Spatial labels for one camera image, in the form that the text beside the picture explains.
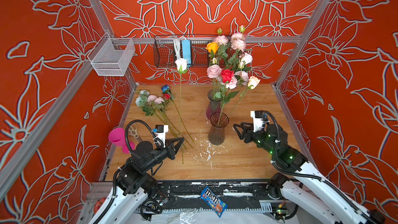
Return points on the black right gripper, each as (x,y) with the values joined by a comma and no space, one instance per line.
(247,131)

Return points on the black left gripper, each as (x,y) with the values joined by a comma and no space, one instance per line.
(172,151)

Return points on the brown glass vase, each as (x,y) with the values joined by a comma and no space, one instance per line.
(218,129)

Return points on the purple glass vase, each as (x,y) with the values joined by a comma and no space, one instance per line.
(214,105)

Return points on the peach cream rose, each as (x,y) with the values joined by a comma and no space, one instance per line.
(251,84)

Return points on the blue and white flowers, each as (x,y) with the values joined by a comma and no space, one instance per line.
(141,100)

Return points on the large red rose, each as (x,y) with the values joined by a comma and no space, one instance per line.
(225,94)

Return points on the white cream rose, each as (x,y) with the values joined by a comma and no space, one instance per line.
(244,60)

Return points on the orange yellow rose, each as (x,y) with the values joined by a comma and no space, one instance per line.
(212,47)

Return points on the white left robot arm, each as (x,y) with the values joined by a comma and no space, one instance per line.
(134,185)

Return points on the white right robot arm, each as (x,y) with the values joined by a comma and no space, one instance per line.
(299,181)

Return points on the small blue flower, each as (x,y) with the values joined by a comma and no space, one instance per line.
(165,88)

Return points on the pink plastic goblet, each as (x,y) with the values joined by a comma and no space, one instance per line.
(117,137)

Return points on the blue candy bag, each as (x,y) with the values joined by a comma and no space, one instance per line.
(213,201)

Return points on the light blue box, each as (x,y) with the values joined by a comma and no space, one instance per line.
(186,51)

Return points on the white mesh basket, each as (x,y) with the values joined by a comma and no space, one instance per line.
(112,56)

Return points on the beige handled scissors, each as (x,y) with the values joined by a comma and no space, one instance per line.
(134,132)

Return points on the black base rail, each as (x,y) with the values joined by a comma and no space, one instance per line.
(236,195)

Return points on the black wire basket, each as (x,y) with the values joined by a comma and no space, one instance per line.
(199,51)

